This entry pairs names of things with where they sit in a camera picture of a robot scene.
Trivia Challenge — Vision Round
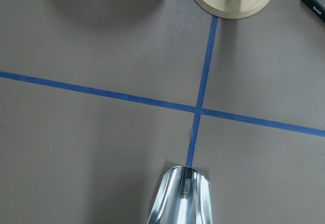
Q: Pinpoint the metal ice scoop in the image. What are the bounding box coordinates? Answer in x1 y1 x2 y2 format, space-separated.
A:
148 166 213 224

